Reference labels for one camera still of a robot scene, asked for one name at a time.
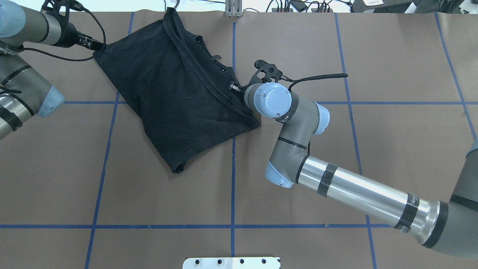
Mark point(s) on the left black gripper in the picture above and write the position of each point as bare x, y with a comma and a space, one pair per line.
73, 37

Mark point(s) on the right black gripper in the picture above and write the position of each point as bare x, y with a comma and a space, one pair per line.
234, 87

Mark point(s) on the black printed t-shirt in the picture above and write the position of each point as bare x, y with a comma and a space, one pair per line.
177, 88

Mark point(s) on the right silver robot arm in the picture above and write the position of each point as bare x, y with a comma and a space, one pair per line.
404, 140

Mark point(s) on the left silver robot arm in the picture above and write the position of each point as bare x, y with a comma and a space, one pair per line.
24, 92

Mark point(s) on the aluminium frame post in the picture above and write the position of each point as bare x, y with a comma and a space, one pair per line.
233, 8

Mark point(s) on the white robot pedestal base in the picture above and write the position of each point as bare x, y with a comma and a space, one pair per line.
232, 263

